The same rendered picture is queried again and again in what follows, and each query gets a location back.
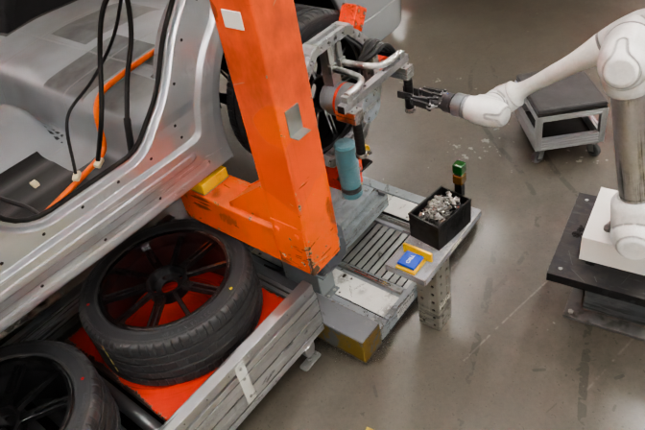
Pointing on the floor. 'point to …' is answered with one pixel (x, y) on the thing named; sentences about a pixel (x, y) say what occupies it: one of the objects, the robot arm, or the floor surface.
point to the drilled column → (436, 298)
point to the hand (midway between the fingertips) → (407, 92)
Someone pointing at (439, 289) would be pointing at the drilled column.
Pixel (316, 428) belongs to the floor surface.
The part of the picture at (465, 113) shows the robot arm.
